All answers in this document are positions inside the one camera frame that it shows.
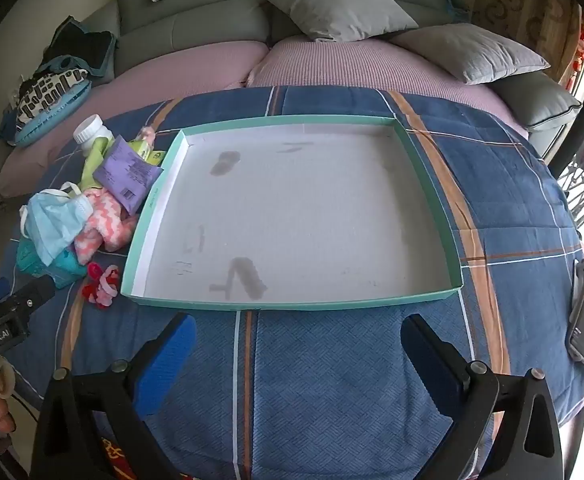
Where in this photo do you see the light green cloth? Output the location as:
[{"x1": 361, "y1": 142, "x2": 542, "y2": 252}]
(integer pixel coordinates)
[{"x1": 79, "y1": 137, "x2": 110, "y2": 191}]

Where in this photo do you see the pink toy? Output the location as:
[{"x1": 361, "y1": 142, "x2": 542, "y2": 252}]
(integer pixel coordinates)
[{"x1": 0, "y1": 397, "x2": 17, "y2": 433}]

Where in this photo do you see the pink sofa cover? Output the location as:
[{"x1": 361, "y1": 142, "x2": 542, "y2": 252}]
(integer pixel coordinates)
[{"x1": 0, "y1": 37, "x2": 530, "y2": 198}]

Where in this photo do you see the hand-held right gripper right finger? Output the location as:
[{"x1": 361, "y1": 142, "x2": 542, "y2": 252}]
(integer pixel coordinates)
[{"x1": 400, "y1": 312, "x2": 565, "y2": 480}]

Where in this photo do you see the purple packet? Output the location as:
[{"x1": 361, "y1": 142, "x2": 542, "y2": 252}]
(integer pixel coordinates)
[{"x1": 93, "y1": 136, "x2": 165, "y2": 215}]

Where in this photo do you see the black bag with teal trim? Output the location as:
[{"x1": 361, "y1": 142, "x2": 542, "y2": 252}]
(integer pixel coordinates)
[{"x1": 36, "y1": 16, "x2": 117, "y2": 86}]

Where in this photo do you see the teal embossed pouch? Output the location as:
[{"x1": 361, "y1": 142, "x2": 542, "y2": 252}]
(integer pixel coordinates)
[{"x1": 16, "y1": 237, "x2": 88, "y2": 290}]

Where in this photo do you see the grey square pillow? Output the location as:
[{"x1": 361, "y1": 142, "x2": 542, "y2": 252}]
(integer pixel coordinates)
[
  {"x1": 389, "y1": 22, "x2": 552, "y2": 86},
  {"x1": 262, "y1": 0, "x2": 420, "y2": 43}
]

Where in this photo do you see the grey sofa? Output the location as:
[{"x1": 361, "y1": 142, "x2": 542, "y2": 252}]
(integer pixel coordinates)
[{"x1": 0, "y1": 0, "x2": 584, "y2": 211}]

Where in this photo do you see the blue plaid blanket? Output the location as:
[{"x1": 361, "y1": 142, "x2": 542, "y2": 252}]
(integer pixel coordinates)
[{"x1": 2, "y1": 85, "x2": 584, "y2": 480}]

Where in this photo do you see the red pink yarn doll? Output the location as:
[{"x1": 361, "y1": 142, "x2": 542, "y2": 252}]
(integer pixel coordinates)
[{"x1": 82, "y1": 262, "x2": 121, "y2": 311}]

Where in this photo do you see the white plastic bottle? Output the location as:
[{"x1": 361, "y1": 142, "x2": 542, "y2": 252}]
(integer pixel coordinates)
[{"x1": 73, "y1": 115, "x2": 115, "y2": 156}]

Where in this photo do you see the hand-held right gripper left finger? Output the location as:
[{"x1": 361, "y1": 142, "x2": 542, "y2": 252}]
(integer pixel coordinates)
[{"x1": 30, "y1": 312, "x2": 197, "y2": 480}]

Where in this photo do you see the green tissue packet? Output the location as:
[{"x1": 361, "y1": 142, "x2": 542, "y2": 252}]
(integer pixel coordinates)
[{"x1": 126, "y1": 140, "x2": 169, "y2": 166}]

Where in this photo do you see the pink white fuzzy sock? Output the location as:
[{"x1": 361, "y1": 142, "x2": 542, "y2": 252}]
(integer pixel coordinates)
[{"x1": 74, "y1": 187, "x2": 138, "y2": 266}]

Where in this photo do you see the teal cardboard tray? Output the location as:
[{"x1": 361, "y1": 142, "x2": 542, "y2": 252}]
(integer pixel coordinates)
[{"x1": 120, "y1": 115, "x2": 465, "y2": 311}]

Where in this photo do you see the blue face mask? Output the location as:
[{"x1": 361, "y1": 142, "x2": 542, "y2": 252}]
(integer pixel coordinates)
[{"x1": 19, "y1": 182, "x2": 95, "y2": 267}]

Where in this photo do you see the grey phone holder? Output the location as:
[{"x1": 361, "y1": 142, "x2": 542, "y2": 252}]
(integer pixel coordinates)
[{"x1": 569, "y1": 257, "x2": 584, "y2": 321}]

